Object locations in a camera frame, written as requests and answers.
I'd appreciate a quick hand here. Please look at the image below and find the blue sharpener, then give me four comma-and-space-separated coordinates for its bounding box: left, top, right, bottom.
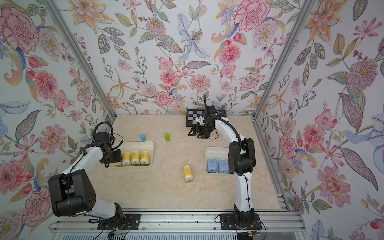
218, 159, 230, 174
206, 158, 218, 174

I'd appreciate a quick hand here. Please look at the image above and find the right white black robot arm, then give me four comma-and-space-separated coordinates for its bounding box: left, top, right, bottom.
189, 97, 262, 230

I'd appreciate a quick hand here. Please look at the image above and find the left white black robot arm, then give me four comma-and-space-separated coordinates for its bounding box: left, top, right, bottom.
48, 122, 126, 229

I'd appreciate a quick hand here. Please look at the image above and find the left white storage tray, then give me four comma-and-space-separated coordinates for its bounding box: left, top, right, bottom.
116, 142, 155, 168

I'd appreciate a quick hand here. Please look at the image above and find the white storage tray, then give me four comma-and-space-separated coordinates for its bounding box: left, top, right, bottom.
116, 142, 155, 168
205, 147, 233, 175

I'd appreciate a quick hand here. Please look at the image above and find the right white storage tray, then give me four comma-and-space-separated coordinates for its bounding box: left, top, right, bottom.
205, 147, 233, 175

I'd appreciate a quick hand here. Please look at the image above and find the black white checkerboard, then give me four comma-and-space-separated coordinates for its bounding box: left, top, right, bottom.
185, 108, 228, 129

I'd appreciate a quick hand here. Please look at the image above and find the small blue cylinder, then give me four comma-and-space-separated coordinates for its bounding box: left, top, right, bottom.
140, 134, 147, 142

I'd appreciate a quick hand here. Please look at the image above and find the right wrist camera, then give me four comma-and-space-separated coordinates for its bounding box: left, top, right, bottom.
196, 116, 206, 126

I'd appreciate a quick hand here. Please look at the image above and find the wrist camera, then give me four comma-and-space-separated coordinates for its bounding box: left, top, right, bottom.
196, 116, 206, 126
92, 132, 112, 145

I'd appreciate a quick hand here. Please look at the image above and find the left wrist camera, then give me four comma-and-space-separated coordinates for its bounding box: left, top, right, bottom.
92, 132, 112, 145

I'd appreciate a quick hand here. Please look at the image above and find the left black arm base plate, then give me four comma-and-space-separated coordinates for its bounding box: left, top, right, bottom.
96, 214, 141, 231

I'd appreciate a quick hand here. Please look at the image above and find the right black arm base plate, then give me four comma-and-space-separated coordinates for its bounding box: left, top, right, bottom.
219, 214, 263, 231

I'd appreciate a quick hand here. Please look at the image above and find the aluminium mounting rail frame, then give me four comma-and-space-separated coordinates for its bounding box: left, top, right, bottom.
48, 195, 309, 240

